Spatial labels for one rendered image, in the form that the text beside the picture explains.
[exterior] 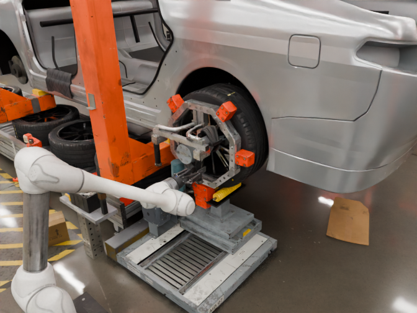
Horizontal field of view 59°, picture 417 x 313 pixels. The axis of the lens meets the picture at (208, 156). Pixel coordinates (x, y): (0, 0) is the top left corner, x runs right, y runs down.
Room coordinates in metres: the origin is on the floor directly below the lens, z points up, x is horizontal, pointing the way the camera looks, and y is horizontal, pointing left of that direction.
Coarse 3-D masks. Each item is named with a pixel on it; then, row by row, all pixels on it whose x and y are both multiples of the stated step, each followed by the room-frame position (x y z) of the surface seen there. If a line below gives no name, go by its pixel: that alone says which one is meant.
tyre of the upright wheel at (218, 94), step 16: (192, 96) 2.23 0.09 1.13; (208, 96) 2.14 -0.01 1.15; (224, 96) 2.11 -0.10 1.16; (240, 96) 2.16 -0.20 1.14; (240, 112) 2.03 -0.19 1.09; (256, 112) 2.10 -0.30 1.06; (240, 128) 1.99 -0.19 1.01; (256, 128) 2.03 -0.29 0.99; (256, 144) 1.98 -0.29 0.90; (256, 160) 1.99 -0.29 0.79; (240, 176) 1.98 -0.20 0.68
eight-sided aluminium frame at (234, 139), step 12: (180, 108) 2.18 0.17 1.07; (192, 108) 2.12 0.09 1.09; (204, 108) 2.05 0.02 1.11; (216, 108) 2.03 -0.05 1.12; (168, 120) 2.26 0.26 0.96; (216, 120) 2.00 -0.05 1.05; (228, 120) 2.01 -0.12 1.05; (228, 132) 1.94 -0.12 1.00; (180, 144) 2.28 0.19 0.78; (240, 144) 1.95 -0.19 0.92; (204, 180) 2.06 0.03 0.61; (216, 180) 2.00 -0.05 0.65
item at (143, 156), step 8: (136, 144) 2.27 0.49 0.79; (144, 144) 2.32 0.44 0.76; (152, 144) 2.49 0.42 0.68; (160, 144) 2.49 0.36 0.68; (168, 144) 2.49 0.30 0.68; (136, 152) 2.26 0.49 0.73; (144, 152) 2.32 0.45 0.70; (152, 152) 2.36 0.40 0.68; (160, 152) 2.40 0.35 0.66; (168, 152) 2.46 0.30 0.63; (136, 160) 2.24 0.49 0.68; (144, 160) 2.28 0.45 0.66; (152, 160) 2.34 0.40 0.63; (168, 160) 2.45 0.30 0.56; (136, 168) 2.22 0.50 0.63; (144, 168) 2.28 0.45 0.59; (152, 168) 2.33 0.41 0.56; (160, 168) 2.39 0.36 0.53; (136, 176) 2.22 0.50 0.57; (144, 176) 2.27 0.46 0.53
